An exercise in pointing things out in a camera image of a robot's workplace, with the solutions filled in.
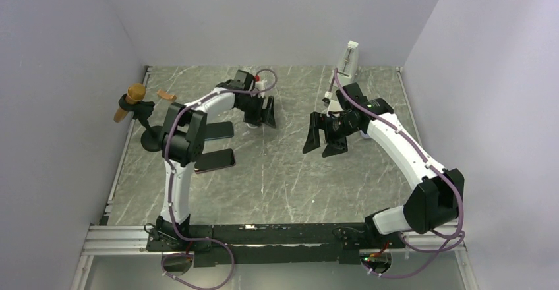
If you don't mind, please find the white metronome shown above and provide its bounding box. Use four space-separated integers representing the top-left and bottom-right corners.
322 40 359 112

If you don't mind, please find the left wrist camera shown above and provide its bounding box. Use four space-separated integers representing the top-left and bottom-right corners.
252 75 267 98

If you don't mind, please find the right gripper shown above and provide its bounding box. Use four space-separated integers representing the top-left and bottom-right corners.
303 111 360 158

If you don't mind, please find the small brown block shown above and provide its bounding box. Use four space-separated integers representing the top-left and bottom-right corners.
156 89 177 102

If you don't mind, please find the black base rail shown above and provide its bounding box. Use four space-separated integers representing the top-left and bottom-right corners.
146 222 405 268

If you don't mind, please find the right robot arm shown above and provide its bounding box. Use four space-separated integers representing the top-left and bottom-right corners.
302 83 465 248

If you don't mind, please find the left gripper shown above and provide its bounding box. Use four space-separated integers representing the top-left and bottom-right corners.
238 96 277 130

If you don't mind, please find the black phone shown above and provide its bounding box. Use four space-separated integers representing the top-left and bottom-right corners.
194 148 236 173

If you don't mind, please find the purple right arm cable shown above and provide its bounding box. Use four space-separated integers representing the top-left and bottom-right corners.
325 67 467 280

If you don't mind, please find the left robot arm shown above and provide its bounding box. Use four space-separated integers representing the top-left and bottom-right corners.
155 70 277 250

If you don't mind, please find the blue phone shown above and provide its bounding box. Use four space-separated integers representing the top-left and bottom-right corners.
205 121 235 141

